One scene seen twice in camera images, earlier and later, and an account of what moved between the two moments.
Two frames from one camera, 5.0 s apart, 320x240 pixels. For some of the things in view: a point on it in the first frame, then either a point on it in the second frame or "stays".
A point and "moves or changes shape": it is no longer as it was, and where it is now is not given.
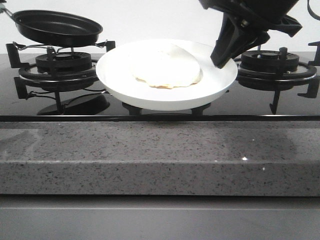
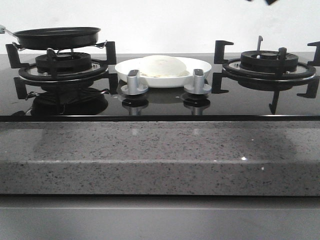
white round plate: (115, 76) to (165, 71)
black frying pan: (56, 28) moves or changes shape
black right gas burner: (267, 60) stays
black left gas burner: (64, 61) stays
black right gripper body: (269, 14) to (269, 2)
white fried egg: (165, 65) moves or changes shape
